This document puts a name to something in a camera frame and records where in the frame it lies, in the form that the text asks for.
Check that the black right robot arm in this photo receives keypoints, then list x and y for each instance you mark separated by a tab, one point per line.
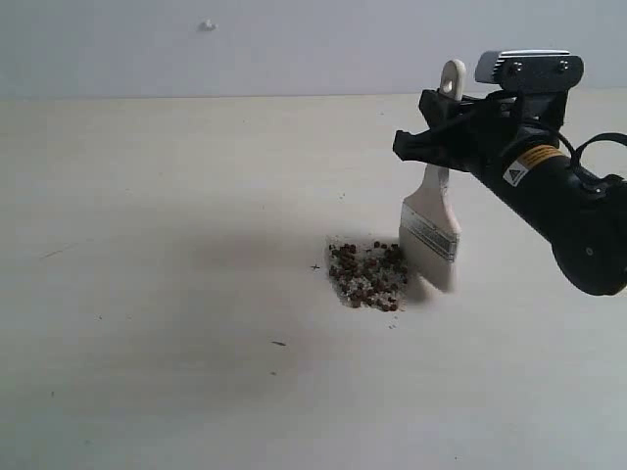
582	216

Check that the white paint brush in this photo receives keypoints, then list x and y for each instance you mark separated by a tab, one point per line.
429	231

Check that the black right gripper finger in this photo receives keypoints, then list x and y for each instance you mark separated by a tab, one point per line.
454	143
443	113

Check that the small white wall plug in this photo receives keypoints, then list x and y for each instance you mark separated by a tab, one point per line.
207	25

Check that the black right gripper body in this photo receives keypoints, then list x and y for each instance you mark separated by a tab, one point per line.
496	126

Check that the pile of rice and beans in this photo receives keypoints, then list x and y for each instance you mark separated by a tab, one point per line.
367	273

